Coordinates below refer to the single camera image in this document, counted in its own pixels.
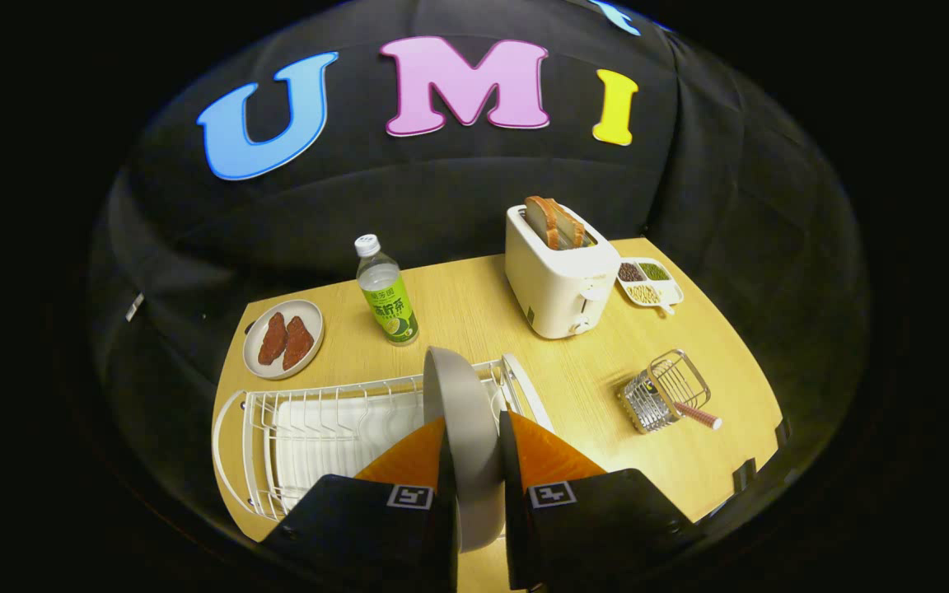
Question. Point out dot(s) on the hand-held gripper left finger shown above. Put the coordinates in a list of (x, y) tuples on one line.
[(446, 535)]

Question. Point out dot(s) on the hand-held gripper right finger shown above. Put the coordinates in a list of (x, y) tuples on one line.
[(511, 527)]

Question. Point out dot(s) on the grey plate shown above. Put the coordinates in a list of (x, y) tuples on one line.
[(466, 428)]

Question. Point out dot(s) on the small beige plate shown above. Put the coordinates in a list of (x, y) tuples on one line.
[(310, 315)]

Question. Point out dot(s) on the white divided dish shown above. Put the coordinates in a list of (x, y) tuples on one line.
[(672, 292)]

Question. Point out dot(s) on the green label drink bottle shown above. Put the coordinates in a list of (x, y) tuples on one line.
[(388, 305)]

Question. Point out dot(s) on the brown meat piece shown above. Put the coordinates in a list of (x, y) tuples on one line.
[(299, 343), (273, 339)]

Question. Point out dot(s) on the white toaster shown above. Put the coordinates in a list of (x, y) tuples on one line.
[(557, 288)]

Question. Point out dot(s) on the yellow soybeans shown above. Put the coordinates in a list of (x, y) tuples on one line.
[(646, 293)]

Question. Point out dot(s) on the dark red beans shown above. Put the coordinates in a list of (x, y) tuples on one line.
[(630, 272)]

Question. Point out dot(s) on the green beans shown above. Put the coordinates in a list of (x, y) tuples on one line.
[(654, 270)]

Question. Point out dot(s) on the toasted bread slice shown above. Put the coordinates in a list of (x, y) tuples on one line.
[(569, 226), (540, 221)]

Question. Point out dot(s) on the black backdrop cloth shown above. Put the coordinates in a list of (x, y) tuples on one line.
[(441, 189)]

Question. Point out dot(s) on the small white tag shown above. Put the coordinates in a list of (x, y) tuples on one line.
[(135, 306)]

